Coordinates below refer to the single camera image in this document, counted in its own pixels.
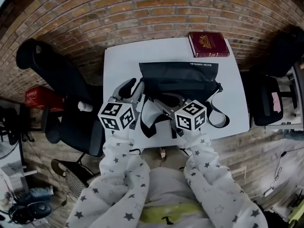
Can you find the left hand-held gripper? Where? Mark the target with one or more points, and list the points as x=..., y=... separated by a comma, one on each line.
x=111, y=115

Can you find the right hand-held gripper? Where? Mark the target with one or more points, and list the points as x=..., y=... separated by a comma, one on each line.
x=188, y=117

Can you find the black bag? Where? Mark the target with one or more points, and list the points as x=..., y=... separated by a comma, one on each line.
x=180, y=79

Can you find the person's right forearm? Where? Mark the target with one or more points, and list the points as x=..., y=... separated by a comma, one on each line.
x=213, y=186

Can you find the person's left forearm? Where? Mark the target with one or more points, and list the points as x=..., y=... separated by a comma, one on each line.
x=118, y=174

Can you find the small white figurine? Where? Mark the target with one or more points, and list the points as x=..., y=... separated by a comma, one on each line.
x=84, y=106

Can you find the black office chair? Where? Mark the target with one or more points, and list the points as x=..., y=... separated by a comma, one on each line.
x=71, y=103

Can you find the dark red book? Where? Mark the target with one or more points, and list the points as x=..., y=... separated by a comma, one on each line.
x=209, y=45

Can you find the person's torso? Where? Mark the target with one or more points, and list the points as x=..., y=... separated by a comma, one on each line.
x=168, y=193

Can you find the red cardboard box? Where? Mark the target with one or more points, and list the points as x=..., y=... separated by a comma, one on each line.
x=40, y=97

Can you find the black chair with pink note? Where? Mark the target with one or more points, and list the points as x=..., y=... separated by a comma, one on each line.
x=266, y=101

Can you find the woven slipper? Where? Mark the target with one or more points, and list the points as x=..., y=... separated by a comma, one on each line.
x=73, y=177

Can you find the pink paper note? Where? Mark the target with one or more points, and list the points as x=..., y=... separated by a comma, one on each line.
x=276, y=101

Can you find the standing fan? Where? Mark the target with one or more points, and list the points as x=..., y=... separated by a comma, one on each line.
x=7, y=149

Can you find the black headphones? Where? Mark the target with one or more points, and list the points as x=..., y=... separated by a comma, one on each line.
x=33, y=210

